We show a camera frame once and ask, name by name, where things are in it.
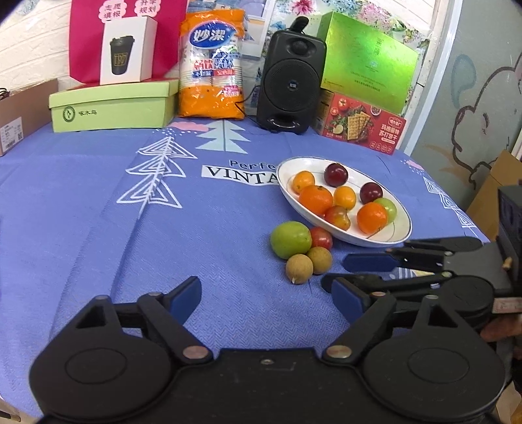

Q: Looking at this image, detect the tan longan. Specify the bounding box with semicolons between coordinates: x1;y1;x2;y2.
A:
285;253;314;285
307;246;333;275

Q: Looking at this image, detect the brown cardboard box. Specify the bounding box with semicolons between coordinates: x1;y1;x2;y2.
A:
0;77;59;157

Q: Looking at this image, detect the blue printed tablecloth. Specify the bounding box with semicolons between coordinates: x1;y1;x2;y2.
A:
0;116;490;420

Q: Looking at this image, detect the pink paper bag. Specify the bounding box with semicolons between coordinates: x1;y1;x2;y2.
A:
69;0;190;85

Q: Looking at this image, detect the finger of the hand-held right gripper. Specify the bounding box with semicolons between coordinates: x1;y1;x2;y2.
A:
321;272;454;303
344;235;484;274

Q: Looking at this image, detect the small red plum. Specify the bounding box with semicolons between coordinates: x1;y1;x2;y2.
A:
310;227;333;250

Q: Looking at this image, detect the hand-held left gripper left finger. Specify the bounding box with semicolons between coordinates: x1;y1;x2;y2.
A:
73;276;213;365

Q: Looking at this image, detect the orange paper cup pack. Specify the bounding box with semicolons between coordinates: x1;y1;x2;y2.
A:
178;9;246;120

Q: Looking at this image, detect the pale blue printed box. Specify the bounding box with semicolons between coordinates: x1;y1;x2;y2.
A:
240;0;275;100

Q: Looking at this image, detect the green gift box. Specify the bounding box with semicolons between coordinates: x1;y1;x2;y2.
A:
317;11;420;115

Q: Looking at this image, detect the person's right hand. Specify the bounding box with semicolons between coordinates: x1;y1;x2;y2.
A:
480;312;522;345

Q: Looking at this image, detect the green shoe box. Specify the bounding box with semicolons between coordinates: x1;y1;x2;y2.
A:
48;79;180;133

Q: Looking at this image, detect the small green plum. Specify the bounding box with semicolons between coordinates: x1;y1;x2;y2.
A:
374;198;398;224

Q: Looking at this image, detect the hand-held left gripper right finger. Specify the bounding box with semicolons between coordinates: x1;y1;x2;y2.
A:
322;280;464;365

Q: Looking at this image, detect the large orange tangerine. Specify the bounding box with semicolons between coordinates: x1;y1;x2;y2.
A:
299;185;334;217

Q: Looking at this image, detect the black speaker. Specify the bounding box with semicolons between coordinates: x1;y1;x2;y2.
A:
256;29;328;135

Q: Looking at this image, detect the white door frame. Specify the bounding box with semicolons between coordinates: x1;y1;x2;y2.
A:
408;0;459;156

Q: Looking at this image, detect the yellow-orange kumquat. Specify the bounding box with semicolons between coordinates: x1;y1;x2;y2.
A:
333;185;357;210
292;171;316;194

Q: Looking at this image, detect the flat brown cardboard sheet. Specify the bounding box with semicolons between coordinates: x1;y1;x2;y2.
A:
466;150;522;241

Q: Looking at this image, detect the black speaker cable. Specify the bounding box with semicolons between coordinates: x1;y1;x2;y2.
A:
234;85;286;133

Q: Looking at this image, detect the large green plum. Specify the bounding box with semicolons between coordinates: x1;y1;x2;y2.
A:
270;221;313;260

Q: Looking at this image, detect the white coffee cup box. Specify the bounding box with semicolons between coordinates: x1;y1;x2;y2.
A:
100;16;158;86

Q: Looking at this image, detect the white plate with blue rim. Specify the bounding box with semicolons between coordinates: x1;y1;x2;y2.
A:
276;156;412;248

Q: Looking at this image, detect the red and yellow plum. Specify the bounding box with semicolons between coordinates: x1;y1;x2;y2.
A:
324;205;351;231

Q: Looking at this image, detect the red cracker box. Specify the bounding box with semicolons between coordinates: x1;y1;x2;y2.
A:
314;90;407;156

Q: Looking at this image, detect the small orange tangerine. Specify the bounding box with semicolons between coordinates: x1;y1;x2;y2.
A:
357;202;388;235

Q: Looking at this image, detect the dark purple plum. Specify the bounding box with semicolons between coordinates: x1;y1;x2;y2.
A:
360;182;383;204
324;162;348;187

